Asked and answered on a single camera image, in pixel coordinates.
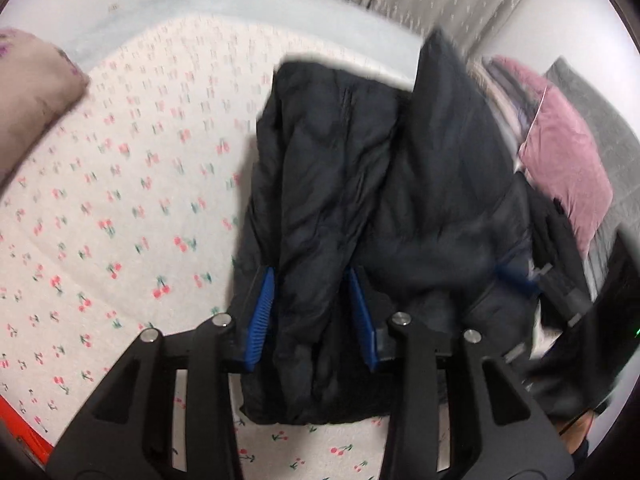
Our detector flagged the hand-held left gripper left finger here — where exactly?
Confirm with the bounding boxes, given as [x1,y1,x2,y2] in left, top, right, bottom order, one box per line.
[47,266,277,480]

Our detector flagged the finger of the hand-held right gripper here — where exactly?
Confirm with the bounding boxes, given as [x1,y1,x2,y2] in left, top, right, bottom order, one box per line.
[492,255,542,302]
[532,261,594,327]

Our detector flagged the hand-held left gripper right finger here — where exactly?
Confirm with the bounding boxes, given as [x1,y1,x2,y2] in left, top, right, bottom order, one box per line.
[347,266,576,480]

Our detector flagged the black quilted puffer jacket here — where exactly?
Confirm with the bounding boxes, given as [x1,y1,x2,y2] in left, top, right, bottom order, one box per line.
[231,27,551,427]

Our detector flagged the person's right forearm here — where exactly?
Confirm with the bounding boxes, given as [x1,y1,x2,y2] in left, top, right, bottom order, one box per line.
[554,409,597,442]

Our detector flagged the black fleece garment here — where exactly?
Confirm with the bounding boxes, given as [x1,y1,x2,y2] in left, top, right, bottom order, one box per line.
[525,175,592,306]

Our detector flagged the pink velvet pillow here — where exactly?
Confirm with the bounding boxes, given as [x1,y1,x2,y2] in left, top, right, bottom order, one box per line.
[517,67,615,259]

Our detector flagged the grey quilted headboard cushion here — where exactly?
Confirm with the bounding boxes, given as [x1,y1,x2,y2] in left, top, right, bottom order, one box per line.
[544,57,640,286]

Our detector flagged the cherry print bed sheet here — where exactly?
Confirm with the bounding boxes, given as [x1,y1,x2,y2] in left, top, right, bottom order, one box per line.
[0,12,426,480]

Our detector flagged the folded pink grey blankets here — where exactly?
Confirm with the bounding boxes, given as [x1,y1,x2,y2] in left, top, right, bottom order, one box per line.
[469,55,547,148]

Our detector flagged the orange box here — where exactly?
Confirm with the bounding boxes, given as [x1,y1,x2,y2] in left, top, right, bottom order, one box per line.
[0,392,57,457]

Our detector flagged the mauve floral pillow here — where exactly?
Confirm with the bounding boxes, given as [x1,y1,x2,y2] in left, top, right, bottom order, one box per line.
[0,29,91,187]

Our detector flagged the light grey bed blanket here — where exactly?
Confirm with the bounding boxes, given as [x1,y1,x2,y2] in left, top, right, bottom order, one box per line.
[61,0,427,70]

